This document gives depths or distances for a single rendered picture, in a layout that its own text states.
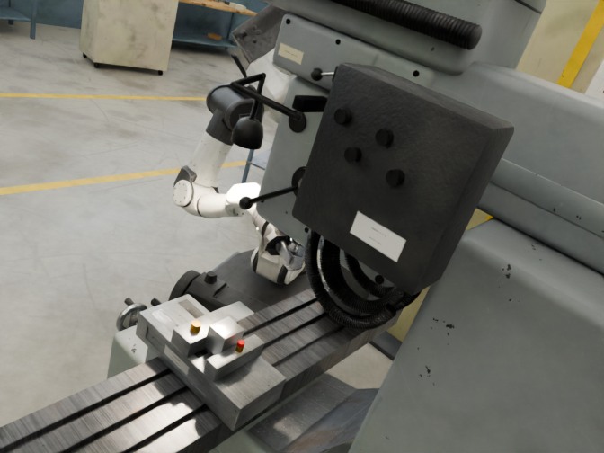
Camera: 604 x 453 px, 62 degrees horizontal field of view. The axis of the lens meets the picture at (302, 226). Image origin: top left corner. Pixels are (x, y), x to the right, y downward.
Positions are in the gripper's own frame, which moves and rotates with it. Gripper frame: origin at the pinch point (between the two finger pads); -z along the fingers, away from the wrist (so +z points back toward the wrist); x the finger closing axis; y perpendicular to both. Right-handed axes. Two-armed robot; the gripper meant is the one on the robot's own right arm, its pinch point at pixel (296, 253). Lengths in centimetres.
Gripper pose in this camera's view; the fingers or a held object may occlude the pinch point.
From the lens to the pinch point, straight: 117.2
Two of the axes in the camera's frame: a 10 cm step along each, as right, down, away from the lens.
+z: -4.3, -5.3, 7.3
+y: -2.9, 8.5, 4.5
